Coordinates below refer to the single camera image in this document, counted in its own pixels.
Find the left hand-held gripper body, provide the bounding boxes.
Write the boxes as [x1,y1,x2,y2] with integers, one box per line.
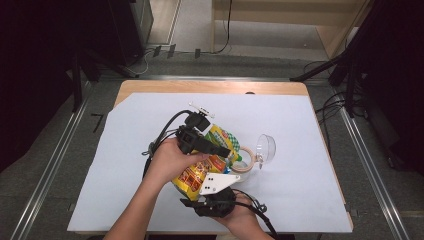
[175,102,215,155]

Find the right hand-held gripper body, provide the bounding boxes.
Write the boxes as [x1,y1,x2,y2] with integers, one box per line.
[194,172,241,218]

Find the yellow green spout pouch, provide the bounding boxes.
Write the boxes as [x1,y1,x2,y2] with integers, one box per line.
[171,123,243,202]

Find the person's right hand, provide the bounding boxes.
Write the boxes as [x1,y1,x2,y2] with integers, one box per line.
[214,194,265,240]

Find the person's left hand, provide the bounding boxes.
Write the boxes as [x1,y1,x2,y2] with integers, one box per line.
[146,137,211,186]

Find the wooden table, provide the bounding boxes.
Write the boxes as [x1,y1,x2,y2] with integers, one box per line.
[113,79,355,235]

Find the white paper sheet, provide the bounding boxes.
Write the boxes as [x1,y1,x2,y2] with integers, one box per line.
[67,92,354,234]

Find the black cabinet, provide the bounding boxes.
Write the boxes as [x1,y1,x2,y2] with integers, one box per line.
[108,0,155,67]

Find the black metal stand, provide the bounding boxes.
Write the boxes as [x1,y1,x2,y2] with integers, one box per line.
[68,49,134,113]

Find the black tripod stand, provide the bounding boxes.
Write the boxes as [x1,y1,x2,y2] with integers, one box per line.
[289,0,381,118]

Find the black curtain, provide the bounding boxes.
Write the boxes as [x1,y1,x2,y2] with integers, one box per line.
[0,0,114,173]
[353,0,424,174]

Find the light wooden shelf unit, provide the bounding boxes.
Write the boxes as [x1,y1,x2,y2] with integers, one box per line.
[210,0,373,60]

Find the left hand-held gripper cable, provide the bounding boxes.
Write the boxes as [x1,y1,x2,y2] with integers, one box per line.
[141,109,194,179]

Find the white floor cable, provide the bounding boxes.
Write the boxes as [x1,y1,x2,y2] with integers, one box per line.
[131,49,150,77]

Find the black hanging cable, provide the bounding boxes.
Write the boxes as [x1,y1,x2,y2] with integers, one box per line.
[213,0,234,55]

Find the black floor cables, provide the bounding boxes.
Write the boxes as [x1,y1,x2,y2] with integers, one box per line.
[313,91,349,154]

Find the metal floor rail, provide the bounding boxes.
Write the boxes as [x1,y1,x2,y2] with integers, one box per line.
[9,81,93,240]
[333,84,413,240]

